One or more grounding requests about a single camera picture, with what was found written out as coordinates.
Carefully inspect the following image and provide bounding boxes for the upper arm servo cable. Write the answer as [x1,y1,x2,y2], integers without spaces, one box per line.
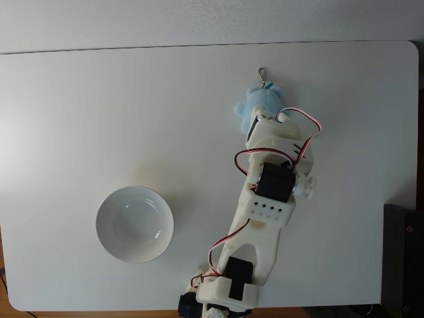
[191,268,229,288]

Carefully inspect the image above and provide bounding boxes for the wrist servo cable loop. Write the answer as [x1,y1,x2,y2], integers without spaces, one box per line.
[234,148,296,175]

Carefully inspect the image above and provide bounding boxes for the dark wooden cabinet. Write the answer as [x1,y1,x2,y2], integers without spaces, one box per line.
[383,204,424,318]

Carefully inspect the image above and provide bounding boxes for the gripper servo cable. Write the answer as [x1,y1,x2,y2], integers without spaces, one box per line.
[274,107,323,165]

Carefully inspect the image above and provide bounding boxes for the skyblue plush doll keychain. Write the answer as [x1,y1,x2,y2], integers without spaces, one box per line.
[233,68,292,143]

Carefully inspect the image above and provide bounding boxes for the white ceramic bowl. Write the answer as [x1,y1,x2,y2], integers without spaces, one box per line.
[95,185,175,264]

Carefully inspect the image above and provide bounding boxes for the forearm servo cable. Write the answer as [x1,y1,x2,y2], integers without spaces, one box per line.
[207,218,251,276]

